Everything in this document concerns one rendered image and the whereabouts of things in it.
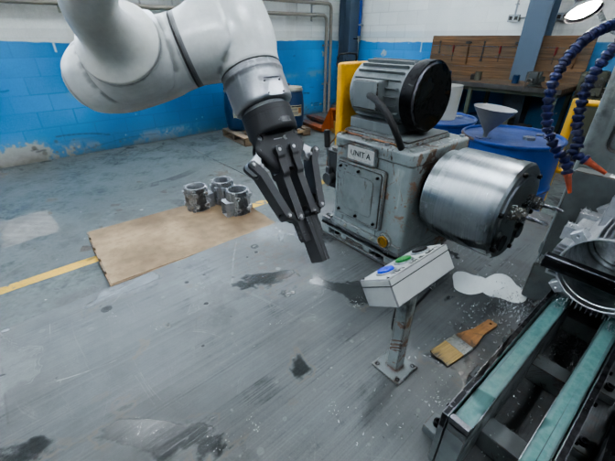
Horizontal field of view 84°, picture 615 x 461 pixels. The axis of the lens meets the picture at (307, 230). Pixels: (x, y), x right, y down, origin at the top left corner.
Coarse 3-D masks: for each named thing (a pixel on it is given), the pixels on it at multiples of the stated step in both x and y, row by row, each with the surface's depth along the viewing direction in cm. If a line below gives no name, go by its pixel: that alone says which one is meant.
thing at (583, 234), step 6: (606, 204) 77; (600, 210) 77; (570, 234) 67; (576, 234) 67; (582, 234) 66; (588, 234) 66; (576, 240) 67; (582, 240) 66; (552, 282) 73; (552, 288) 73; (558, 288) 72
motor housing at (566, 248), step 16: (592, 224) 73; (608, 224) 66; (592, 240) 65; (608, 240) 63; (576, 256) 78; (592, 256) 82; (608, 272) 79; (576, 288) 73; (592, 288) 74; (576, 304) 71; (592, 304) 70; (608, 304) 69; (608, 320) 67
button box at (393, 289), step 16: (416, 256) 61; (432, 256) 60; (448, 256) 63; (400, 272) 56; (416, 272) 58; (432, 272) 60; (368, 288) 58; (384, 288) 55; (400, 288) 55; (416, 288) 57; (384, 304) 56; (400, 304) 54
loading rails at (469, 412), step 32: (544, 320) 69; (576, 320) 79; (512, 352) 62; (608, 352) 62; (480, 384) 56; (512, 384) 62; (544, 384) 68; (576, 384) 56; (608, 384) 66; (448, 416) 51; (480, 416) 51; (576, 416) 53; (448, 448) 53; (480, 448) 58; (512, 448) 54; (544, 448) 47; (576, 448) 57
